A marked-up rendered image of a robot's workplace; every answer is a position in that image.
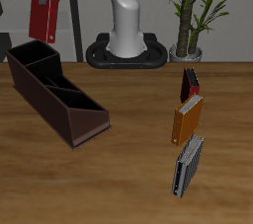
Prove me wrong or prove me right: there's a bright red book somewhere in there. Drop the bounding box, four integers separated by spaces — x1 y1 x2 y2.
28 0 60 44

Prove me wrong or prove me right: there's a dark brown desk caddy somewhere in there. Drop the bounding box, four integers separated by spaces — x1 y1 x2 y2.
5 38 113 151

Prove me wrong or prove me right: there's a dark red book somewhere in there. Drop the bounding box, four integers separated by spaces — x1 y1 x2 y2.
179 66 202 105

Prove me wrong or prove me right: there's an orange book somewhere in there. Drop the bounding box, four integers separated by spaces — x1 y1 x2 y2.
170 93 205 148

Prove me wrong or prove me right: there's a black and grey book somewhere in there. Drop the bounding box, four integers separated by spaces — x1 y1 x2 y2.
171 133 206 199

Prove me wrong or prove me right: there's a green pot plant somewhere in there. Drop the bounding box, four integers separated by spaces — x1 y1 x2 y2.
167 0 234 64

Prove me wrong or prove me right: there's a dark grey slanted post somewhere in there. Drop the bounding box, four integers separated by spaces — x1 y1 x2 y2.
67 0 85 63

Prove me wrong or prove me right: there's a flat black base plate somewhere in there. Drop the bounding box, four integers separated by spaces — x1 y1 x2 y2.
85 32 169 70

